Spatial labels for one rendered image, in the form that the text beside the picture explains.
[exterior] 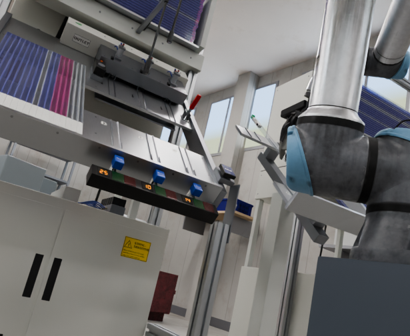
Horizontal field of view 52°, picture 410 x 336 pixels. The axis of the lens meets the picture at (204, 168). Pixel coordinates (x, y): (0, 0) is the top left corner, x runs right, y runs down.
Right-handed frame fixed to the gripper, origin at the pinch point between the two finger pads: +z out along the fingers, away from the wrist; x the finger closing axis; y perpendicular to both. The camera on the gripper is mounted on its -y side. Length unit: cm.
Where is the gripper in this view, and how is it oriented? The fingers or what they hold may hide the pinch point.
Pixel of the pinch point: (283, 155)
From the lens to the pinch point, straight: 130.2
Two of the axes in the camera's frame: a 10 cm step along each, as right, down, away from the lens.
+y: 3.5, 2.9, -8.9
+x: 8.4, 3.2, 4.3
